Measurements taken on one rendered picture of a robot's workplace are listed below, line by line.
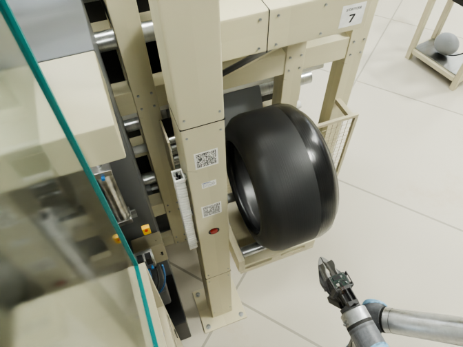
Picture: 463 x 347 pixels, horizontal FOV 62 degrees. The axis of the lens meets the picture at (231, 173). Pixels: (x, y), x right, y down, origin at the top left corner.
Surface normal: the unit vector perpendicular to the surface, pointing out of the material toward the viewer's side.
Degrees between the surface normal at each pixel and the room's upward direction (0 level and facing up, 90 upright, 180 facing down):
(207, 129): 90
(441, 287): 0
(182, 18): 90
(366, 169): 0
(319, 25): 90
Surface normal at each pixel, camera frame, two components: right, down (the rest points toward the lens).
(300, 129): 0.02, -0.53
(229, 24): 0.36, 0.74
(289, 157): 0.12, -0.27
